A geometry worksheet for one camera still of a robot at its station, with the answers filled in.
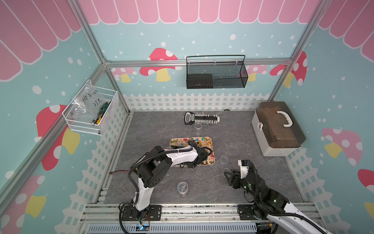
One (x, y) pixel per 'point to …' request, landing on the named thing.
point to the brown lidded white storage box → (278, 131)
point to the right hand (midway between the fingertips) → (227, 173)
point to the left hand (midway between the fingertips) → (169, 150)
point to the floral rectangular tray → (206, 142)
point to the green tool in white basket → (101, 112)
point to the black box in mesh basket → (199, 81)
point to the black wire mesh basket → (215, 71)
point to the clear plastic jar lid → (224, 160)
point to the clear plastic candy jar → (197, 126)
